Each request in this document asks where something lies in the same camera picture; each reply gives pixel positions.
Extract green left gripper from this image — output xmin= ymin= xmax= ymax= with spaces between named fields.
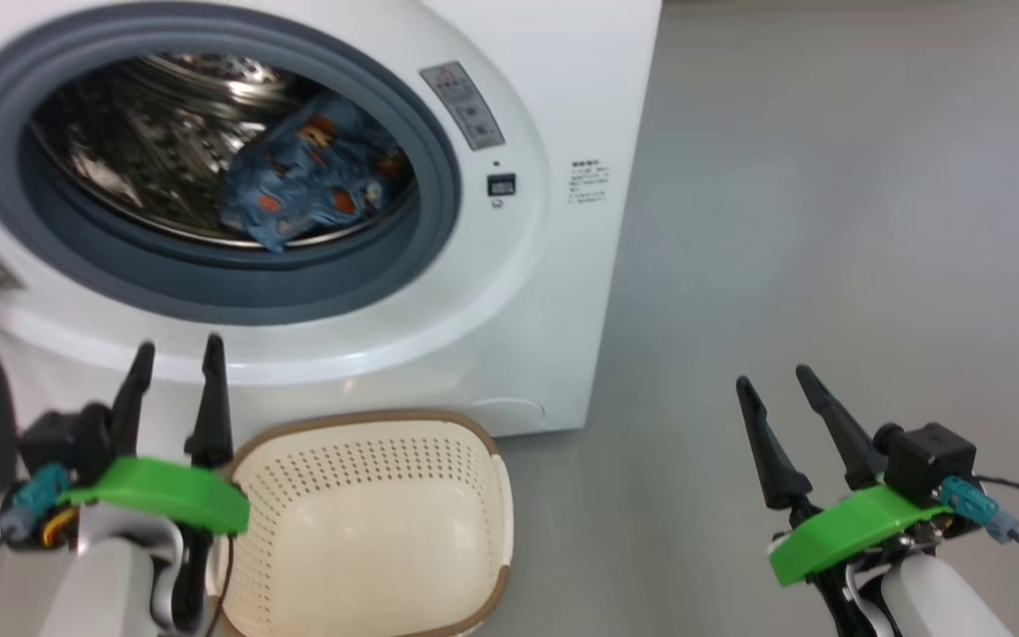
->
xmin=56 ymin=333 xmax=252 ymax=538

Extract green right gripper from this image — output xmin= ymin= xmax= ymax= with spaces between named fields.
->
xmin=735 ymin=364 xmax=954 ymax=588

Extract blue cartoon print clothes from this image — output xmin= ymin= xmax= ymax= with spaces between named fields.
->
xmin=216 ymin=92 xmax=415 ymax=255

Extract grey rubber door gasket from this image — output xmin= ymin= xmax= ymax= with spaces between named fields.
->
xmin=0 ymin=4 xmax=464 ymax=327

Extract cream perforated laundry basket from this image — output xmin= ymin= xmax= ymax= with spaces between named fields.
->
xmin=207 ymin=409 xmax=516 ymax=637

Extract white washing machine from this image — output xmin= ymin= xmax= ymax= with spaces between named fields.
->
xmin=0 ymin=0 xmax=663 ymax=461

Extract round drain filter cover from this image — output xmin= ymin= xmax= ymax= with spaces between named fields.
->
xmin=464 ymin=395 xmax=548 ymax=427

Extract grey warning sticker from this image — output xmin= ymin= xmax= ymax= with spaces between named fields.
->
xmin=418 ymin=59 xmax=508 ymax=152

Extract thin black left gripper cable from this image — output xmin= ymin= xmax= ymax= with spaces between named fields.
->
xmin=207 ymin=534 xmax=237 ymax=637

